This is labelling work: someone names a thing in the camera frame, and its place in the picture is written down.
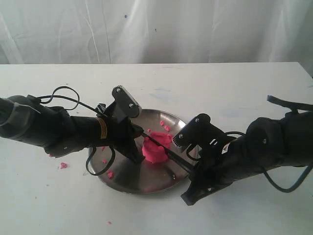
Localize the white backdrop sheet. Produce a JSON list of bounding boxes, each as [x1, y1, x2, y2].
[[0, 0, 313, 66]]

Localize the black knife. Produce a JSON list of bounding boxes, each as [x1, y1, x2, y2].
[[142, 133, 194, 174]]

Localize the pink crumb on plate bottom-left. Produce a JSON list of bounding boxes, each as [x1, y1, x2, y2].
[[107, 171, 114, 179]]

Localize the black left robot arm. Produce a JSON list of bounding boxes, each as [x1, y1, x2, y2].
[[0, 95, 144, 164]]

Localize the round steel plate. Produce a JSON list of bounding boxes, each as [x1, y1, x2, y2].
[[99, 109, 188, 194]]

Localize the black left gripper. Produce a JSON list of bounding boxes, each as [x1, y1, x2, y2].
[[102, 117, 144, 164]]

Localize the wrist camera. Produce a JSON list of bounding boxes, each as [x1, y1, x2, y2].
[[96, 85, 141, 123], [173, 113, 235, 157]]

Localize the pink crumb on table larger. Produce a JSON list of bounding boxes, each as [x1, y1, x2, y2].
[[60, 162, 68, 169]]

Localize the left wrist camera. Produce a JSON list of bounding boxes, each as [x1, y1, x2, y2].
[[96, 85, 141, 123]]

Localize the pink crumbs beside knife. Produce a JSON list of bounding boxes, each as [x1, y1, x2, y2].
[[160, 120, 170, 132]]

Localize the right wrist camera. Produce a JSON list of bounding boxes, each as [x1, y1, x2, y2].
[[173, 113, 235, 157]]

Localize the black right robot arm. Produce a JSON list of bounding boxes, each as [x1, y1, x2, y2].
[[176, 95, 313, 206]]

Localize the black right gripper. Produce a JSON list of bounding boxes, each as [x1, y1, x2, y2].
[[180, 146, 235, 206]]

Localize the pink dough lump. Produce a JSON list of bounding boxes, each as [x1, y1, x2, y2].
[[142, 132, 173, 164]]

